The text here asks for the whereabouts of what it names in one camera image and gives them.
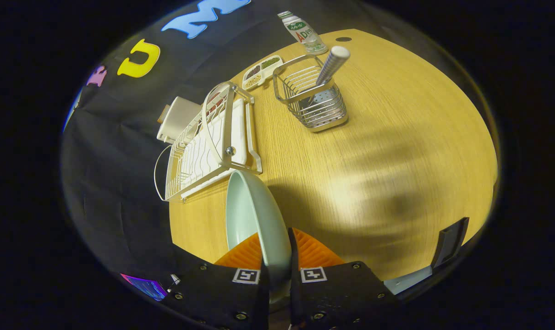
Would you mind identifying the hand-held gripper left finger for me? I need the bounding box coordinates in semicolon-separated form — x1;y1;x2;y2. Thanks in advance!
160;231;271;330

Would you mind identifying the beige plate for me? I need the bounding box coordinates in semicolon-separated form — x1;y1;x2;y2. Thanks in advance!
205;91;230;117

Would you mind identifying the white green drink bottle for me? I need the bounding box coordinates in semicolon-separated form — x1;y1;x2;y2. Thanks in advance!
277;11;328;55

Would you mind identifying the white toaster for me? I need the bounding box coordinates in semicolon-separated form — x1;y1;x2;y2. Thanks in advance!
157;96;202;144

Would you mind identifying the white drip tray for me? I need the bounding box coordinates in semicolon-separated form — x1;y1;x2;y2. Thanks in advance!
172;99;259;198

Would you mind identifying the checked handle spoon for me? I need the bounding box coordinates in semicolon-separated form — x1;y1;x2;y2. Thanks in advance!
305;46;351;106

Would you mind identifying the white divided tray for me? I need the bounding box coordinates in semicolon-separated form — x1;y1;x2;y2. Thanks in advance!
242;55;284;91

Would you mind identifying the metal wire basket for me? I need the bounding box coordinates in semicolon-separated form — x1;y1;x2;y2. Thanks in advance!
273;54;349;133

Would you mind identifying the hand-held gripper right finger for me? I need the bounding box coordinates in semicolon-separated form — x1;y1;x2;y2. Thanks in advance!
288;227;399;330

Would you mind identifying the black backdrop cloth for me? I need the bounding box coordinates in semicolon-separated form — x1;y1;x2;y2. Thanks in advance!
60;0;493;294

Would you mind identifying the white wire dish rack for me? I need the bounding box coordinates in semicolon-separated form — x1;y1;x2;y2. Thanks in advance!
154;81;263;202

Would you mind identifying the pale green plate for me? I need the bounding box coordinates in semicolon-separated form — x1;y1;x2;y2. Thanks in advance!
225;170;292;303

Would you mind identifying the dark flat panel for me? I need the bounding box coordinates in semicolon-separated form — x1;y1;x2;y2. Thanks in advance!
431;217;469;270

